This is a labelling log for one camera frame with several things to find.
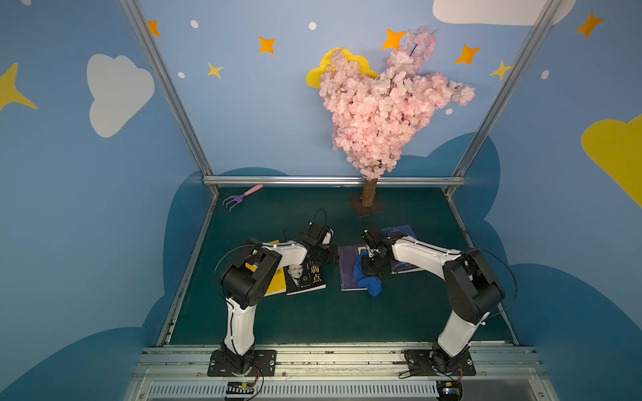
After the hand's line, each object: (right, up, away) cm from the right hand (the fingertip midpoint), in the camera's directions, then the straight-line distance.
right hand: (370, 270), depth 93 cm
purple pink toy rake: (-60, +28, +22) cm, 69 cm away
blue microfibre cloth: (0, -3, -7) cm, 8 cm away
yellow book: (-34, -4, -5) cm, 35 cm away
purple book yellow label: (-8, +4, +5) cm, 11 cm away
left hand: (-11, +5, +4) cm, 13 cm away
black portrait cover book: (-26, -2, -2) cm, 26 cm away
